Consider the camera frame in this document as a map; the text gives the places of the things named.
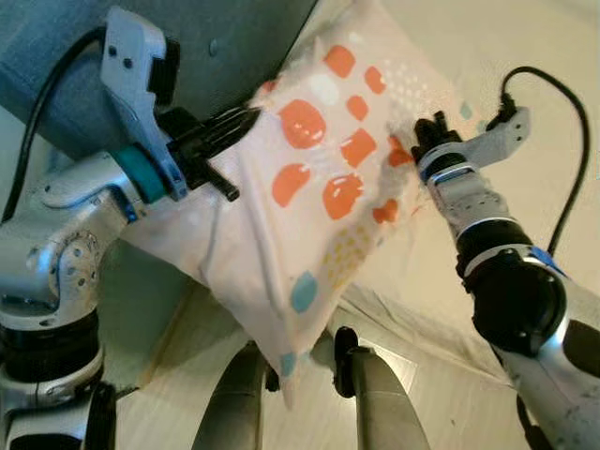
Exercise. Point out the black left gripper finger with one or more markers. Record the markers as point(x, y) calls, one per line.
point(230, 137)
point(236, 116)

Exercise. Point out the pink dotted pillow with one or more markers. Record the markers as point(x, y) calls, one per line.
point(281, 234)

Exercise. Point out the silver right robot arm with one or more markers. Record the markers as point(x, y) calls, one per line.
point(525, 300)

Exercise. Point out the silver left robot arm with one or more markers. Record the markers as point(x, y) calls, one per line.
point(56, 244)

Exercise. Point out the bed with cream sheet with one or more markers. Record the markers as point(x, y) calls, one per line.
point(525, 37)

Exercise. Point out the grey left robot leg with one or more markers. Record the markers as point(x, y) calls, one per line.
point(230, 412)

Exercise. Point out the grey robot leg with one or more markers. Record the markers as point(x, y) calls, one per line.
point(384, 412)
point(230, 412)

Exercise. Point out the grey right robot leg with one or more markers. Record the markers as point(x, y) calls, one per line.
point(384, 412)

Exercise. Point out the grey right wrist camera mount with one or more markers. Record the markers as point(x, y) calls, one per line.
point(502, 141)

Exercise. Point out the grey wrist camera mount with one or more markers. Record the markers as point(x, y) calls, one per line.
point(502, 141)
point(131, 66)

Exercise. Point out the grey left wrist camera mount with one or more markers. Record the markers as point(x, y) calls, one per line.
point(131, 66)

